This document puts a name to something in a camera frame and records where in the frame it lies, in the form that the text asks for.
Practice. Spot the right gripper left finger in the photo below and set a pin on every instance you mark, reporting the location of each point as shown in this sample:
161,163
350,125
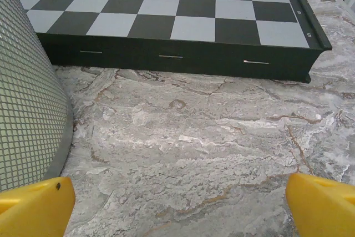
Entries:
33,209

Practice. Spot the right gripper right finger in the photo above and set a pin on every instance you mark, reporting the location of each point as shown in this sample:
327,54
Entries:
324,209

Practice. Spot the mesh bin with green liner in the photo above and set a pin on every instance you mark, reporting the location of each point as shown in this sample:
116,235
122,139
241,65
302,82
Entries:
22,95

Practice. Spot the black and white chessboard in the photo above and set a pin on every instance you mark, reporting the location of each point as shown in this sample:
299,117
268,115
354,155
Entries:
166,12

